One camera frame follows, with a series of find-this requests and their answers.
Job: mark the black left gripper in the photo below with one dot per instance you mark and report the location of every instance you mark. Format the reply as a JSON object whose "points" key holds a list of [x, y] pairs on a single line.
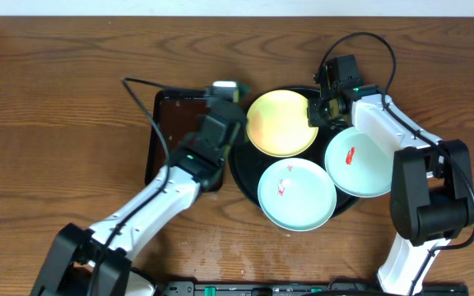
{"points": [[229, 109]]}

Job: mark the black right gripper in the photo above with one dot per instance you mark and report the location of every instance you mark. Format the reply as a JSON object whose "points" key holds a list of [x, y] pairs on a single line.
{"points": [[314, 117]]}

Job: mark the yellow plate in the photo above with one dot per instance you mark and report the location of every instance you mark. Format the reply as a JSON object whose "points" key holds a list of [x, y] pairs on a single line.
{"points": [[278, 124]]}

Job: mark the green yellow sponge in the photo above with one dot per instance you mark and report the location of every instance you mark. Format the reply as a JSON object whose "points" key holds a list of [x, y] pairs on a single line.
{"points": [[243, 91]]}

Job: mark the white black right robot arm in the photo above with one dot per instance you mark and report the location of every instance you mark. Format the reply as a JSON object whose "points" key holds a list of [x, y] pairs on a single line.
{"points": [[431, 191]]}

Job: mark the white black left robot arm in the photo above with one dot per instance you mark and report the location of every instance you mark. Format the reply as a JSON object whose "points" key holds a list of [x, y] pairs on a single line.
{"points": [[98, 260]]}

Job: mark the black rectangular tray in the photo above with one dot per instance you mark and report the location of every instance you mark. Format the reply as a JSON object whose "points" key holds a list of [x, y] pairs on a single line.
{"points": [[176, 114]]}

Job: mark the light green plate right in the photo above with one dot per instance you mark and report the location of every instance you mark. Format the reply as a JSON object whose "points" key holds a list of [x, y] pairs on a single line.
{"points": [[357, 166]]}

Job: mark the light blue plate front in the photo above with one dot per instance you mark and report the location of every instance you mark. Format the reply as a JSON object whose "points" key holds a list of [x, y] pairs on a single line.
{"points": [[297, 194]]}

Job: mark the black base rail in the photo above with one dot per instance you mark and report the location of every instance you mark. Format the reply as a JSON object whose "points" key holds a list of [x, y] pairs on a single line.
{"points": [[342, 286]]}

